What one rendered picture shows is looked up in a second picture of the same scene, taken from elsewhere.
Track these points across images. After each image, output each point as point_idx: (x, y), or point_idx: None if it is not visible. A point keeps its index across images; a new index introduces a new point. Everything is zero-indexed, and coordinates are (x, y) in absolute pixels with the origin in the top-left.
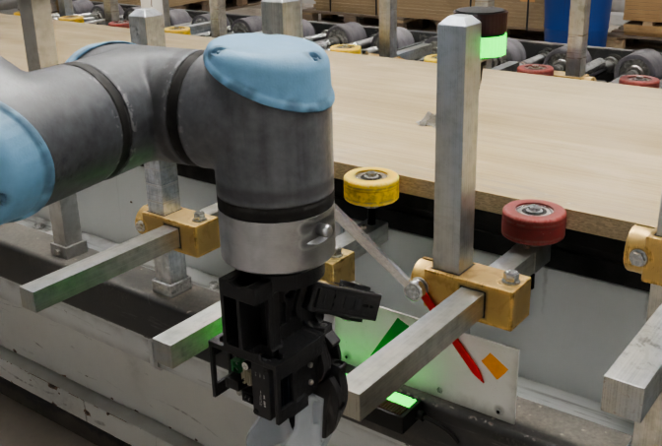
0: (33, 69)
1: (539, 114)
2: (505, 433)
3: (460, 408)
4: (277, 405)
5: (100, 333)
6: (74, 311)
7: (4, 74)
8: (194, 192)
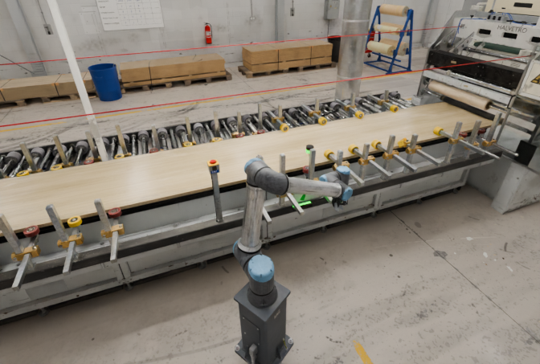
0: (215, 186)
1: (267, 148)
2: (321, 198)
3: (314, 198)
4: (347, 202)
5: (227, 232)
6: (218, 232)
7: (343, 184)
8: (227, 194)
